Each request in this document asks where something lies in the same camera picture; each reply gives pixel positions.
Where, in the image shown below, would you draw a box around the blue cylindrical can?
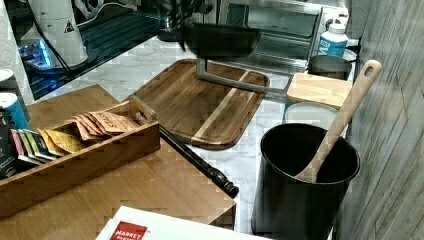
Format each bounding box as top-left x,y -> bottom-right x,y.
0,92 -> 28,129

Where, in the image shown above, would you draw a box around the green tea bag packet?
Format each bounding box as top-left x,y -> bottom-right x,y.
18,129 -> 56,162

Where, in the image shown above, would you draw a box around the white bottle blue label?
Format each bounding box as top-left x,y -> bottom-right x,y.
317,23 -> 348,57

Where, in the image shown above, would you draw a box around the pink tea bag packet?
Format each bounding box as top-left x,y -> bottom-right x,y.
11,130 -> 41,166

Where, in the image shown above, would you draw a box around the orange tea bag packets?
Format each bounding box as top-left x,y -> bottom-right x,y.
70,111 -> 139,141

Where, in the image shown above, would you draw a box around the stainless toaster oven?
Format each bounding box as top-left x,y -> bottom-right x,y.
196,0 -> 349,86

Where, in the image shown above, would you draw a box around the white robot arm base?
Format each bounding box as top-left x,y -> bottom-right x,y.
19,0 -> 97,72

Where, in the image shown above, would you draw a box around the teal canister wooden lid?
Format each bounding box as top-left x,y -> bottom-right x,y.
284,73 -> 352,112

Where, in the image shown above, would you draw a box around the wooden spoon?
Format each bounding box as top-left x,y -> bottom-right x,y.
294,60 -> 382,184

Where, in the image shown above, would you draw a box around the oat bites cereal box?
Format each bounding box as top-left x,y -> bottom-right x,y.
95,206 -> 270,240

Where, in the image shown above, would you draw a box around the black drawer handle bar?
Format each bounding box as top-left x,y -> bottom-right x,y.
159,126 -> 239,199

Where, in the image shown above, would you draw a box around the black cable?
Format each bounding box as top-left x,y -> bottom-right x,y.
29,9 -> 73,73

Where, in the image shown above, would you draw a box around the wooden tea bag tray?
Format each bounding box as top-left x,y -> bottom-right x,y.
0,95 -> 160,219

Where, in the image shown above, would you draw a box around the black utensil canister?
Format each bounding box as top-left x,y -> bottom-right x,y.
251,123 -> 360,240

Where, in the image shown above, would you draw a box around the yellow tea bag packet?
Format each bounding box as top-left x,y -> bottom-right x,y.
38,129 -> 85,156

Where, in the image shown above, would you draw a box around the wooden drawer box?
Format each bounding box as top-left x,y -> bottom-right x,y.
0,83 -> 237,240

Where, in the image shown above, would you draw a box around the wooden cutting board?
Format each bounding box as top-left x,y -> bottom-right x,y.
134,59 -> 264,150

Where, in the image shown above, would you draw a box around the glass jar white lid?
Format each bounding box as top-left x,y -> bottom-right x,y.
283,102 -> 338,130

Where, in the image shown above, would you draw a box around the black bowl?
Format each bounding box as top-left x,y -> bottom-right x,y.
182,23 -> 261,59

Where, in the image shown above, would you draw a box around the dark grey canister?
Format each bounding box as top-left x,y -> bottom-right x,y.
308,55 -> 352,80

